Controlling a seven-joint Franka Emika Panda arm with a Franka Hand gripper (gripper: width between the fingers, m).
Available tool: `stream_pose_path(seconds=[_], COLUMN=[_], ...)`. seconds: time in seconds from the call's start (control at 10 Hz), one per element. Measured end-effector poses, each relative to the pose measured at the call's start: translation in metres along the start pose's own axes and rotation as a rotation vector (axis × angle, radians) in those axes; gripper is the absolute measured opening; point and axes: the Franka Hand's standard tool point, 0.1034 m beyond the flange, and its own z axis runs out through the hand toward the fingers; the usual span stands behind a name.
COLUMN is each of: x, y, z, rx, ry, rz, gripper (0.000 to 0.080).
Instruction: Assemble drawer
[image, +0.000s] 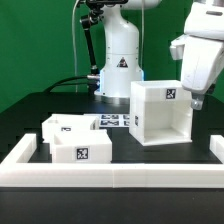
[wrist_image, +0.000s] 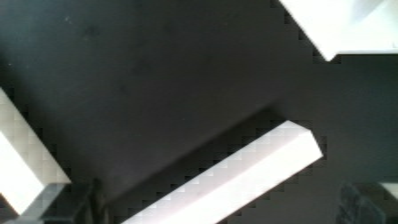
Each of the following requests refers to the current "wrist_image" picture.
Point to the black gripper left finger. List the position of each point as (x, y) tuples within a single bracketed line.
[(77, 207)]

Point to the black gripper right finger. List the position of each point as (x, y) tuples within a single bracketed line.
[(369, 203)]

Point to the white drawer tray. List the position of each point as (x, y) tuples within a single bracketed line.
[(241, 178), (29, 167)]

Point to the white front drawer tray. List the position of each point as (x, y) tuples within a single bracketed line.
[(241, 178)]

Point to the white drawer cabinet box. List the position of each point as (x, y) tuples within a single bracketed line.
[(351, 26)]

